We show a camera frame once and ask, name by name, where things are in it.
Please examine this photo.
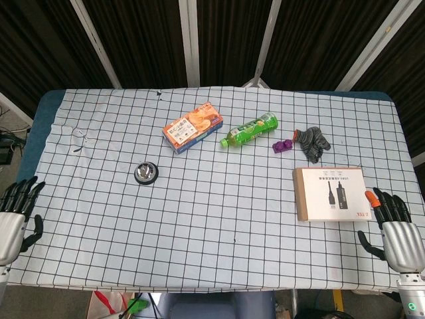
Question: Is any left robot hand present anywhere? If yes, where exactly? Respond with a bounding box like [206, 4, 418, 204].
[0, 176, 46, 266]

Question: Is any grey chair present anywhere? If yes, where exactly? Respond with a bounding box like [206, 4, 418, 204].
[155, 291, 276, 319]

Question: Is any grey striped glove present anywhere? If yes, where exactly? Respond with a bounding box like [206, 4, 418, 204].
[292, 126, 331, 164]

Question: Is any white folding screen frame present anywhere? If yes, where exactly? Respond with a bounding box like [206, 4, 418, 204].
[69, 0, 425, 92]

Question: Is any white grid tablecloth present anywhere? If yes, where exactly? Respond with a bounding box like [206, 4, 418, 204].
[7, 88, 425, 295]

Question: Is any green drink bottle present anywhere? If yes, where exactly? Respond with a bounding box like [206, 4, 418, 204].
[219, 112, 278, 149]

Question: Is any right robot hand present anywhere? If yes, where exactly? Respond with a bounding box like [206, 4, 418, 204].
[357, 187, 425, 274]

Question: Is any white cardboard product box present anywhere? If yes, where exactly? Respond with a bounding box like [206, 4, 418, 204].
[292, 166, 374, 222]

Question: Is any green plastic object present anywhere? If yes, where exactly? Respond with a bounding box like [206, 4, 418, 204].
[127, 298, 149, 314]

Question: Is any orange snack box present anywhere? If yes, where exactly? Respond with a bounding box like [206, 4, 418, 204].
[161, 102, 223, 155]

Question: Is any white red plastic bag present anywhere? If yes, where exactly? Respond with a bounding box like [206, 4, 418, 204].
[85, 290, 136, 319]

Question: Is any purple plastic toy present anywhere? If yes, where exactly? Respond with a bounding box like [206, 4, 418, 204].
[272, 140, 294, 154]

